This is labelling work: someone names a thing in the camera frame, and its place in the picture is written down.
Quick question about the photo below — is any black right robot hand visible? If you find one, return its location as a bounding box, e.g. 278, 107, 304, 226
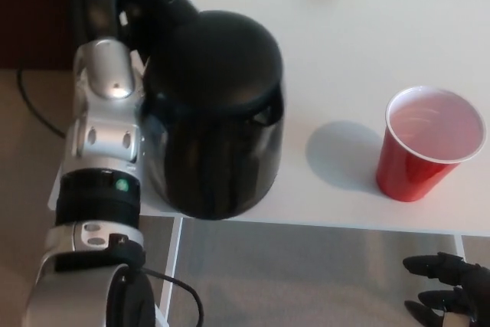
401, 252, 490, 327

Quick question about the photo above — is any red plastic cup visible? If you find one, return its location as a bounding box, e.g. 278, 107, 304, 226
374, 87, 486, 204

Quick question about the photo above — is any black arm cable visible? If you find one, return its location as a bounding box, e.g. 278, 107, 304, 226
143, 267, 202, 327

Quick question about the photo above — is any white metal-frame table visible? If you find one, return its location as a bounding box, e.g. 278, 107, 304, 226
47, 0, 490, 327

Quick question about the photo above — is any dark brown wooden panel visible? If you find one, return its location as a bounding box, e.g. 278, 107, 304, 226
0, 0, 89, 71

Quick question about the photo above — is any black electric kettle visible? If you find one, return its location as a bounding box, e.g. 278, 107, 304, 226
124, 0, 286, 221

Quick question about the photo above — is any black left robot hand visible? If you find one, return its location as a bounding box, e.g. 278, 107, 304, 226
78, 0, 173, 43

